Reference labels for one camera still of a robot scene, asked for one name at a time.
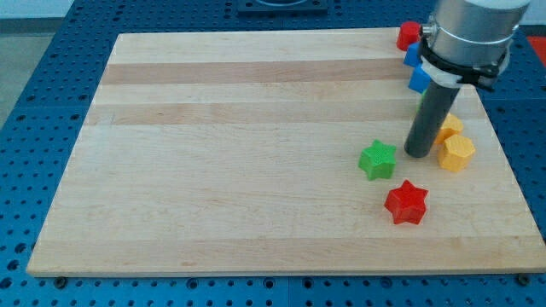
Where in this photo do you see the green star block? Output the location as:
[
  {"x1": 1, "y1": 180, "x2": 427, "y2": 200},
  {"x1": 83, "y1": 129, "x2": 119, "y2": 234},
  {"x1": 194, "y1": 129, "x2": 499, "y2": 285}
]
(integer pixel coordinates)
[{"x1": 358, "y1": 139, "x2": 397, "y2": 181}]

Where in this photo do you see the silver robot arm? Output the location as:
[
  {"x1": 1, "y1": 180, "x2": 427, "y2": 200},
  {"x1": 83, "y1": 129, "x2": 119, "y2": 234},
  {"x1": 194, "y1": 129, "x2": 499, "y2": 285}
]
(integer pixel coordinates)
[{"x1": 421, "y1": 0, "x2": 530, "y2": 67}]

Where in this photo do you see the red star block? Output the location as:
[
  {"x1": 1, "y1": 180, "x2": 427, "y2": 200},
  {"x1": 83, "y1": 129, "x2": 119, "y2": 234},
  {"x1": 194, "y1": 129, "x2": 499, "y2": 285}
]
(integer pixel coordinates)
[{"x1": 384, "y1": 180, "x2": 428, "y2": 224}]

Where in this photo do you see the wooden board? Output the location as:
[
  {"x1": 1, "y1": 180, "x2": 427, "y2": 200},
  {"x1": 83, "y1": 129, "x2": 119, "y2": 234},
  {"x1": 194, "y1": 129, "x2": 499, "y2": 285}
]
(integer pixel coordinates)
[{"x1": 27, "y1": 27, "x2": 545, "y2": 277}]

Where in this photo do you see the green block behind rod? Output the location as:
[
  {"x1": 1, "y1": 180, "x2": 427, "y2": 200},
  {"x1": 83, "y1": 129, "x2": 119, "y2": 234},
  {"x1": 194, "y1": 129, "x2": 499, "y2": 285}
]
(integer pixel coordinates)
[{"x1": 416, "y1": 90, "x2": 427, "y2": 112}]

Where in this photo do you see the lower blue block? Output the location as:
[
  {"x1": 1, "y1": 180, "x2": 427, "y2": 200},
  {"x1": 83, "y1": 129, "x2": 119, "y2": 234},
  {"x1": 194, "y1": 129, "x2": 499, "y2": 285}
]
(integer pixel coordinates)
[{"x1": 408, "y1": 64, "x2": 431, "y2": 94}]

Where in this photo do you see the blue block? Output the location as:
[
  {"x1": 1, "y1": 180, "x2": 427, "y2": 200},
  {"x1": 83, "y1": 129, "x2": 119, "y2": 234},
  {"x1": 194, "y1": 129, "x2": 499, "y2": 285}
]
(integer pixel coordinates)
[
  {"x1": 403, "y1": 42, "x2": 421, "y2": 67},
  {"x1": 408, "y1": 64, "x2": 431, "y2": 94}
]

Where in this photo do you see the upper blue block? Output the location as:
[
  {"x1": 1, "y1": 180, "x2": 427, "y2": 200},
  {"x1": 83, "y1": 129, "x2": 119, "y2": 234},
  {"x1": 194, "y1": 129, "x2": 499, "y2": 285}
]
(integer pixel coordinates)
[{"x1": 403, "y1": 42, "x2": 421, "y2": 67}]

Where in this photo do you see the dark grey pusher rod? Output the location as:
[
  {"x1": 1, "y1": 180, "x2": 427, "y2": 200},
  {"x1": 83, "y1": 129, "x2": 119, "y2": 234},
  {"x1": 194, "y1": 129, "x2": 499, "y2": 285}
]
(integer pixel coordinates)
[{"x1": 404, "y1": 81, "x2": 460, "y2": 158}]

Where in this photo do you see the yellow block behind rod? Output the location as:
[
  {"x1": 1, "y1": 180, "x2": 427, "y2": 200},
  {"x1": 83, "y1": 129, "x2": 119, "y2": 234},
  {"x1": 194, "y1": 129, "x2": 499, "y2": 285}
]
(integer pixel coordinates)
[{"x1": 434, "y1": 113, "x2": 464, "y2": 144}]

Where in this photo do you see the yellow hexagon block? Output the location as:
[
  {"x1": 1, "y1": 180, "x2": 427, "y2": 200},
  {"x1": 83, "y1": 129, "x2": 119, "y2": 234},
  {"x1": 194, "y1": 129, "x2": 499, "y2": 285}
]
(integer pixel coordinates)
[{"x1": 438, "y1": 135, "x2": 476, "y2": 172}]

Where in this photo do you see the red cylinder block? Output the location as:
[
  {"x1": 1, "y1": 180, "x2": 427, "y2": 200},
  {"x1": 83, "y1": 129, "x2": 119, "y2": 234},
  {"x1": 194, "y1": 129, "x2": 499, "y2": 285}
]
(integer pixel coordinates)
[{"x1": 396, "y1": 20, "x2": 421, "y2": 51}]

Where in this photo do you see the black clamp ring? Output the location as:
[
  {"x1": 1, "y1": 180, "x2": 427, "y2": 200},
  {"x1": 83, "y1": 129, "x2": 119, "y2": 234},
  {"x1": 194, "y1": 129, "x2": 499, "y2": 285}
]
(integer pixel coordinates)
[{"x1": 417, "y1": 37, "x2": 511, "y2": 92}]

